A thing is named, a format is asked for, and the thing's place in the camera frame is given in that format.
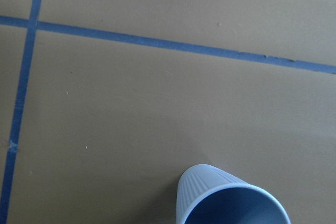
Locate blue ribbed plastic cup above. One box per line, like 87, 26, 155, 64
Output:
176, 164, 291, 223

